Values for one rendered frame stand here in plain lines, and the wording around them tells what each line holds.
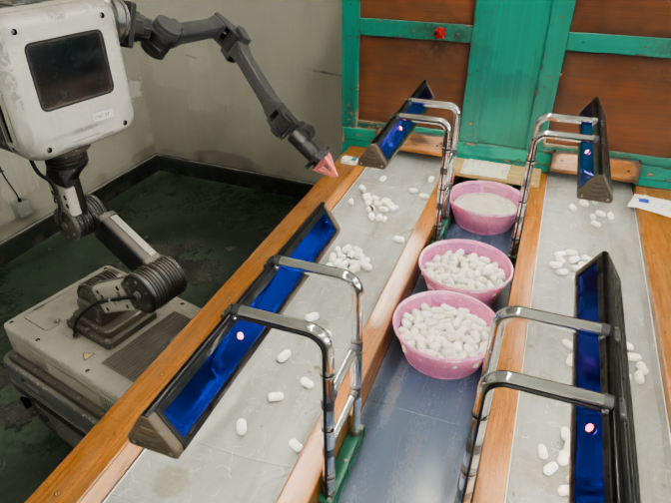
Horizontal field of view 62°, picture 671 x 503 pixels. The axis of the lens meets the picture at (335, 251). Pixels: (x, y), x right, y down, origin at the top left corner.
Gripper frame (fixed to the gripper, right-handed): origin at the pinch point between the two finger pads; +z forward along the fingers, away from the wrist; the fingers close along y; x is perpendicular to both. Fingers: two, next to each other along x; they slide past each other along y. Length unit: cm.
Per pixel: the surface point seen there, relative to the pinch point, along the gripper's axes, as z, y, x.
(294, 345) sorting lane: 22, -69, 0
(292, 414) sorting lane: 29, -89, -5
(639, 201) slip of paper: 81, 37, -56
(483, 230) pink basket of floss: 49, 11, -19
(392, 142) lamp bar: 5.3, -16.6, -31.4
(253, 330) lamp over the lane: 8, -101, -31
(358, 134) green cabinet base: -5, 50, 9
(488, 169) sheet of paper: 40, 43, -24
